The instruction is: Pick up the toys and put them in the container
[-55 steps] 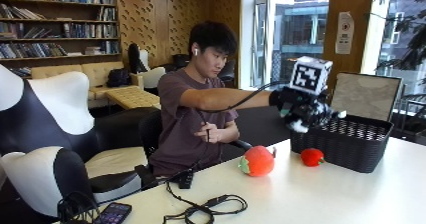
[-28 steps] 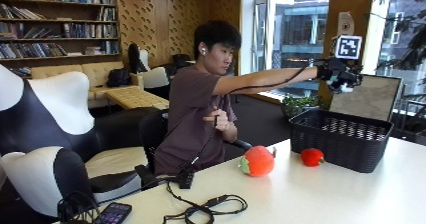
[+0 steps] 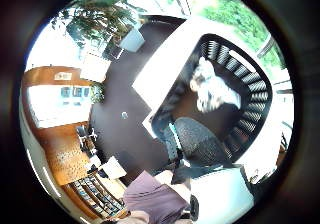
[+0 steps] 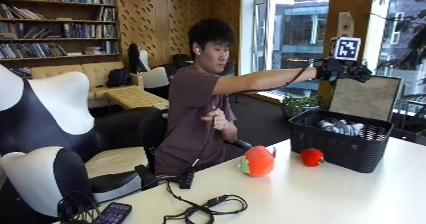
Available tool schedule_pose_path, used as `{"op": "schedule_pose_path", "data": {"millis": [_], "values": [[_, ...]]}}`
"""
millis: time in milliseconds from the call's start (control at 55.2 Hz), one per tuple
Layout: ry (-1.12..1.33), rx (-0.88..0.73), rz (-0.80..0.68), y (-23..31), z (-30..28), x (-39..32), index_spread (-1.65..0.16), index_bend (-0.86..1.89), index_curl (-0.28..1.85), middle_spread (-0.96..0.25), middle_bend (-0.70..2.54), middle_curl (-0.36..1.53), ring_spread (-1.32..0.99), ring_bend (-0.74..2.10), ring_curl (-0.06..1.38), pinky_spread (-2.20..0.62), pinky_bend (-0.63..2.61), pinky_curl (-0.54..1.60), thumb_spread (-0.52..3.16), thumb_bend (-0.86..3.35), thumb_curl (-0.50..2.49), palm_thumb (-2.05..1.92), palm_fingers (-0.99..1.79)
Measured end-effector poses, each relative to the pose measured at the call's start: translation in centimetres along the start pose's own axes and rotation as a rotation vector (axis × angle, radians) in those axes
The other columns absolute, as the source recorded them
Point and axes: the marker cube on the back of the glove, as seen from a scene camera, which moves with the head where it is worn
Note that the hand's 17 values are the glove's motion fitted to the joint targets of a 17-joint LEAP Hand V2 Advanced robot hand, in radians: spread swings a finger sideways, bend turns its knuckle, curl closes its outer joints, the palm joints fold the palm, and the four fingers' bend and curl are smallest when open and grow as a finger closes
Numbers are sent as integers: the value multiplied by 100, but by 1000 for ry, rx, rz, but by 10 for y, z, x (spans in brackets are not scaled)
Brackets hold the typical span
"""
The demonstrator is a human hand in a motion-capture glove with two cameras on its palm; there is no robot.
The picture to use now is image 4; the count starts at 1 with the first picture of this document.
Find the person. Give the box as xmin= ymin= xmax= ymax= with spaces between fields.
xmin=152 ymin=18 xmax=373 ymax=178

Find tan basket lid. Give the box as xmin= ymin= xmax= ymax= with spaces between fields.
xmin=327 ymin=75 xmax=404 ymax=123

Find white marker cube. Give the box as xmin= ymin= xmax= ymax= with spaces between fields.
xmin=332 ymin=36 xmax=361 ymax=63

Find outdoor tree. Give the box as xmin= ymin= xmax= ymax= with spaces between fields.
xmin=371 ymin=0 xmax=426 ymax=72

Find white pillar sign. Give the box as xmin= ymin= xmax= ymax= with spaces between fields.
xmin=335 ymin=11 xmax=355 ymax=39

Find green potted plant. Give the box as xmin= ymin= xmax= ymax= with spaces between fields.
xmin=279 ymin=94 xmax=322 ymax=119

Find grey striped soft toy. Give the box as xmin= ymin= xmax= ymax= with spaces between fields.
xmin=316 ymin=118 xmax=365 ymax=138

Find large orange plush tomato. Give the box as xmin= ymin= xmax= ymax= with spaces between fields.
xmin=236 ymin=144 xmax=278 ymax=178

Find beige tufted ottoman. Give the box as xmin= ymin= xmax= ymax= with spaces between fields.
xmin=103 ymin=86 xmax=171 ymax=111

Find small black armchair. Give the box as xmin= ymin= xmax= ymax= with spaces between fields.
xmin=170 ymin=53 xmax=192 ymax=69

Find slim black white chair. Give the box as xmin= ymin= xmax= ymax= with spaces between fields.
xmin=126 ymin=42 xmax=171 ymax=90

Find black backpack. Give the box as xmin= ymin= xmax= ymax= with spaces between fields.
xmin=105 ymin=67 xmax=133 ymax=89

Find black woven basket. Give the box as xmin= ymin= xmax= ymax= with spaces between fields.
xmin=287 ymin=108 xmax=395 ymax=174

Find small red plush fruit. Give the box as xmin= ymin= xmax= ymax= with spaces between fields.
xmin=299 ymin=147 xmax=326 ymax=168

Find beige tufted sofa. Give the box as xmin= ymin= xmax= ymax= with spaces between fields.
xmin=29 ymin=61 xmax=146 ymax=109

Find large white black lounge chair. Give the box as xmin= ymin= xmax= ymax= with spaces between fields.
xmin=0 ymin=63 xmax=150 ymax=180

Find black smartphone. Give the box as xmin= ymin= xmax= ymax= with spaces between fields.
xmin=91 ymin=202 xmax=133 ymax=224

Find rows of books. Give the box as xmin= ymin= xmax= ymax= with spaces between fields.
xmin=0 ymin=0 xmax=121 ymax=78

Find white black cushioned lounge chair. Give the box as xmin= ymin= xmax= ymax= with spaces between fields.
xmin=0 ymin=145 xmax=156 ymax=220

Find wooden bookshelf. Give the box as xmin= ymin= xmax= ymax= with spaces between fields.
xmin=0 ymin=0 xmax=122 ymax=79

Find metal frame chair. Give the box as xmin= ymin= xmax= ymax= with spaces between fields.
xmin=399 ymin=93 xmax=426 ymax=136

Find black cable hub box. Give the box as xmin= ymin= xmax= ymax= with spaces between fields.
xmin=176 ymin=166 xmax=196 ymax=190

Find black looped table cable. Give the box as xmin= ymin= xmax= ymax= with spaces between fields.
xmin=160 ymin=180 xmax=248 ymax=224

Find black cable bundle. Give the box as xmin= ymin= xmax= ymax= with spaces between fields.
xmin=55 ymin=191 xmax=101 ymax=224

